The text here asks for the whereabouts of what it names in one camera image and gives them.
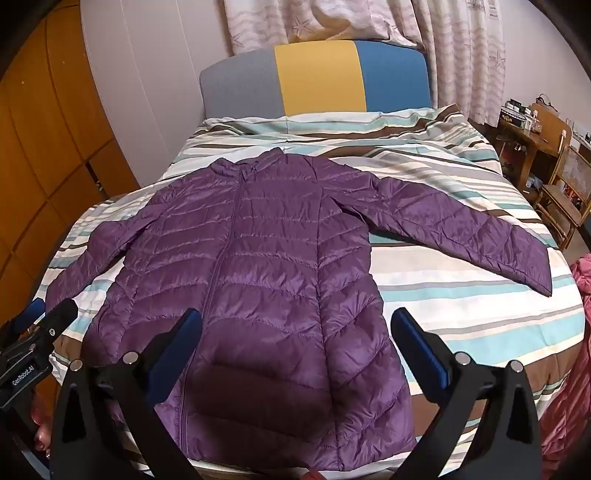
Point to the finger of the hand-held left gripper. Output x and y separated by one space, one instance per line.
60 321
27 318

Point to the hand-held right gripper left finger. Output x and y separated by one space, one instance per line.
181 341

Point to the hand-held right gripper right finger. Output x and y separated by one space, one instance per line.
421 344

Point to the purple puffer jacket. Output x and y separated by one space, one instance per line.
277 277

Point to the person's left hand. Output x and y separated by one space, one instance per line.
41 434

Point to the striped bed duvet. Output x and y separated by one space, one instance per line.
461 318

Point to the pink cloth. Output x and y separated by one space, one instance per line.
572 369

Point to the wooden wardrobe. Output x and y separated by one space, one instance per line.
46 138

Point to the wooden chair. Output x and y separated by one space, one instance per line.
561 184

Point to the wooden desk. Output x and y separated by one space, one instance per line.
517 138

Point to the grey yellow blue headboard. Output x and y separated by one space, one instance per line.
318 78

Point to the patterned white curtain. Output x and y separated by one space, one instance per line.
461 55

